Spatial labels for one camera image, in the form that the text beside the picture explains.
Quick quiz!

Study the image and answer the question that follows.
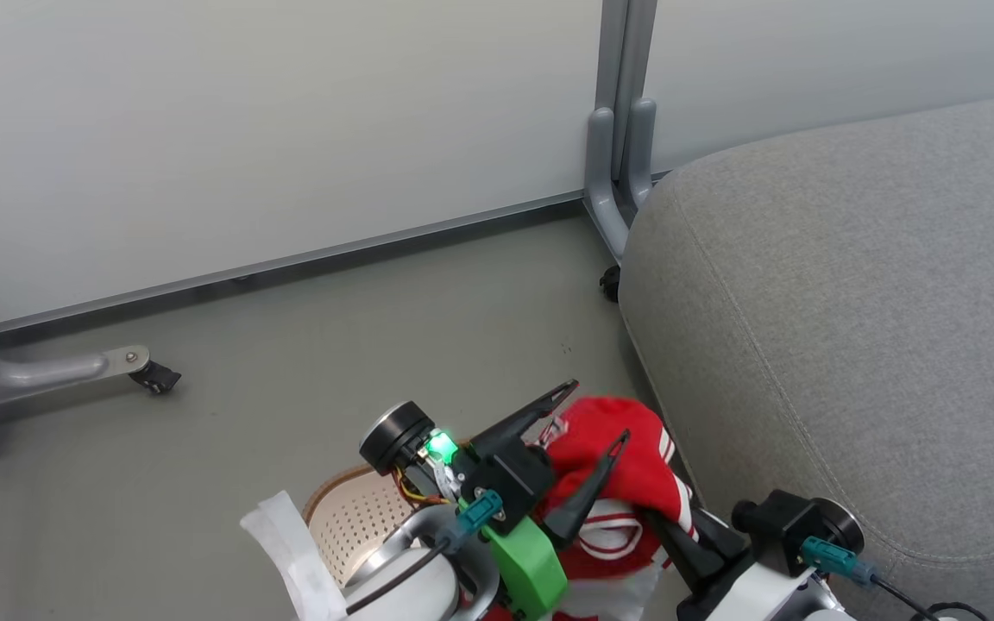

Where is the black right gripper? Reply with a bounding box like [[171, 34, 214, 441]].
[[642, 488, 867, 598]]

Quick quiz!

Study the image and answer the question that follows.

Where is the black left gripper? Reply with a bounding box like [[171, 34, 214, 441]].
[[359, 379, 632, 620]]

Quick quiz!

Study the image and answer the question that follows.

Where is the red and white garment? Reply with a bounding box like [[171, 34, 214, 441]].
[[481, 395, 698, 621]]

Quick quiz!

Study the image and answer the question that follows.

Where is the beige perforated laundry basket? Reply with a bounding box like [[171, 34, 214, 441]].
[[302, 464, 429, 589]]

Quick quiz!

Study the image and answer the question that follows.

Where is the grey fabric sofa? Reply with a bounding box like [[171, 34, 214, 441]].
[[616, 90, 994, 621]]

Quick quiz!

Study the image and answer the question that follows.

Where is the white translucent cloth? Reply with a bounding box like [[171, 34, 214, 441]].
[[240, 490, 349, 621]]

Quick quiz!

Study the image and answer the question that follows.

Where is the grey partition leg with foot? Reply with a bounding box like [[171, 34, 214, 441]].
[[0, 283, 153, 423]]

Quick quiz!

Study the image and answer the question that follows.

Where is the black cable with teal plug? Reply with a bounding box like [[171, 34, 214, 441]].
[[345, 488, 506, 617], [799, 535, 991, 621]]

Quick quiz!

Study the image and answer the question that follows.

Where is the grey metal partition rail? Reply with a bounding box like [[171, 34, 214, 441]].
[[0, 190, 591, 339]]

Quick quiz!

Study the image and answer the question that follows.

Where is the grey partition post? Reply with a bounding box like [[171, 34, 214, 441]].
[[582, 0, 662, 263]]

